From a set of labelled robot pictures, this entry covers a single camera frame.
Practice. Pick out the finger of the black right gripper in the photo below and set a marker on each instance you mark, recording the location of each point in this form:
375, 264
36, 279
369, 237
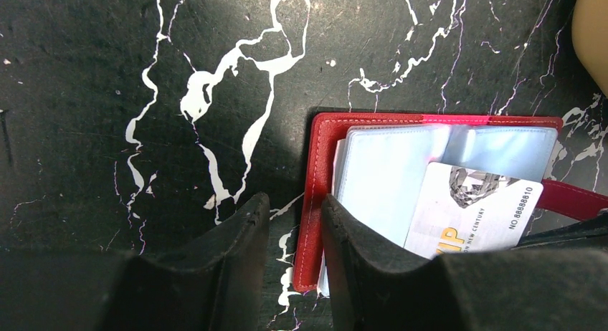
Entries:
585, 234

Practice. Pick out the yellow oval tray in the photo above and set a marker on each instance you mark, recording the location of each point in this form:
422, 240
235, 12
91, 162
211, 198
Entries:
589, 37

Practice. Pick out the red leather card holder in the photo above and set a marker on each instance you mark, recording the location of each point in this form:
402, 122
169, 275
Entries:
329, 127

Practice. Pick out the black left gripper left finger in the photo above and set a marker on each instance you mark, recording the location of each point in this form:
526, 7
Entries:
212, 283

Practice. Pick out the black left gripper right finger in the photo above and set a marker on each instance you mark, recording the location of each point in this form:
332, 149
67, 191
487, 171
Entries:
377, 285

